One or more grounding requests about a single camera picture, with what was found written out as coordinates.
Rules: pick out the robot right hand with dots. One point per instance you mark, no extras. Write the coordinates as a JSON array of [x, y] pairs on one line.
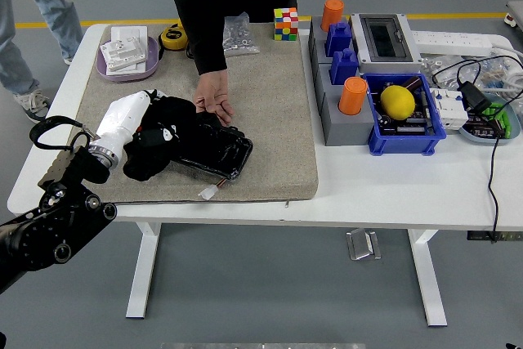
[[515, 347]]

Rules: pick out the green plastic part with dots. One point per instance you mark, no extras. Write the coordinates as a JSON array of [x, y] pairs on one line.
[[505, 124]]

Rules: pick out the clear bag of blue parts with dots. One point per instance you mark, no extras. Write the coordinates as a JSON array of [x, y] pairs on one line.
[[496, 73]]

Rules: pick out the brown cylindrical capacitor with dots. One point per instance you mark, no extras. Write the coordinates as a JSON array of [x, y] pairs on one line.
[[413, 82]]

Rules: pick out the grey distribution box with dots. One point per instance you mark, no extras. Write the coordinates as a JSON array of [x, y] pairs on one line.
[[384, 61]]

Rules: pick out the white switch plate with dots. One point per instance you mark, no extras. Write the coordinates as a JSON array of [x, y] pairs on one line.
[[128, 32]]

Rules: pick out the white table leg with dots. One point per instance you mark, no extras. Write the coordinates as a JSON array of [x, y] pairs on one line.
[[427, 275], [143, 267]]

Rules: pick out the purple tray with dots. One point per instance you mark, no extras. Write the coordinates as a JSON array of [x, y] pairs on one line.
[[151, 63]]

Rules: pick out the black glossy panel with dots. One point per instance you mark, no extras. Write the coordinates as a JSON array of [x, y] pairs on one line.
[[222, 153]]

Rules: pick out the colourful puzzle cube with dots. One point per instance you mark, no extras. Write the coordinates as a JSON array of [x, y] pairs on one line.
[[286, 24]]

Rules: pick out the grey-brown mat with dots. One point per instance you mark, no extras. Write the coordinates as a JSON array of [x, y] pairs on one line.
[[265, 120]]

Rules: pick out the blue block with knob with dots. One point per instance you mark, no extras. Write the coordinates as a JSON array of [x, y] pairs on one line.
[[344, 68], [338, 40]]

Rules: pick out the yellow tape measure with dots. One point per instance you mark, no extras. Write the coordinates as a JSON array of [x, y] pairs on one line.
[[173, 38]]

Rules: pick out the white circuit breaker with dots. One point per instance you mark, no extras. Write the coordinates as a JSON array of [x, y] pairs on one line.
[[447, 112]]

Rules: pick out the white power strip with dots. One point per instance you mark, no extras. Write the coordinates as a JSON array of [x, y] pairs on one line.
[[449, 40]]

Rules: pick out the person's right forearm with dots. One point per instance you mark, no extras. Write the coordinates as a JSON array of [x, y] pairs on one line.
[[206, 50]]

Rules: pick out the person's right hand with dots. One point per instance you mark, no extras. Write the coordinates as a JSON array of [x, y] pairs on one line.
[[212, 93]]

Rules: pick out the clear bag of white rings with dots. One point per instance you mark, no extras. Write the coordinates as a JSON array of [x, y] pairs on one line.
[[439, 69]]

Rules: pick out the silver metal bracket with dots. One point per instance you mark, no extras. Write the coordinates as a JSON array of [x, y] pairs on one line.
[[361, 244]]

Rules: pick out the black box under table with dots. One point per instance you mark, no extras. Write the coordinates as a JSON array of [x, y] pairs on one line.
[[506, 236]]

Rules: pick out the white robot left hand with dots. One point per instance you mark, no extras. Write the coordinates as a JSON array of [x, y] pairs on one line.
[[122, 116]]

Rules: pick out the orange cylinder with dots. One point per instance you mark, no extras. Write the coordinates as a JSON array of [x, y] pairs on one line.
[[332, 14], [352, 95]]

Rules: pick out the clear bag of screws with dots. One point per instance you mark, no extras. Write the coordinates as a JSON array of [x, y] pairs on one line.
[[239, 38]]

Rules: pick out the light blue dish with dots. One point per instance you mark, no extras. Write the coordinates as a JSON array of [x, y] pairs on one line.
[[514, 120]]

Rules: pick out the small dark circuit board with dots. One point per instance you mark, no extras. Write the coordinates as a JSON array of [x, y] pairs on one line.
[[482, 130]]

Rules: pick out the white cart base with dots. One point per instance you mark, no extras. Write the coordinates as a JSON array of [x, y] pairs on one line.
[[515, 12]]

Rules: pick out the blue plastic bin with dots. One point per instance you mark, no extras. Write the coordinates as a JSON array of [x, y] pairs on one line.
[[402, 146]]

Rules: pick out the black power adapter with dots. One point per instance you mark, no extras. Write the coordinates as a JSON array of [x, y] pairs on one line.
[[474, 97]]

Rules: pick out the grey base block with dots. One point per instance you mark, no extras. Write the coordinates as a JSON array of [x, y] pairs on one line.
[[347, 130], [316, 44]]

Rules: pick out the black rag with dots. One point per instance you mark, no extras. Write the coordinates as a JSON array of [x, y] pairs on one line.
[[175, 112]]

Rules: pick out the yellow lemon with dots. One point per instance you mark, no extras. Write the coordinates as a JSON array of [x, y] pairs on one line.
[[397, 101]]

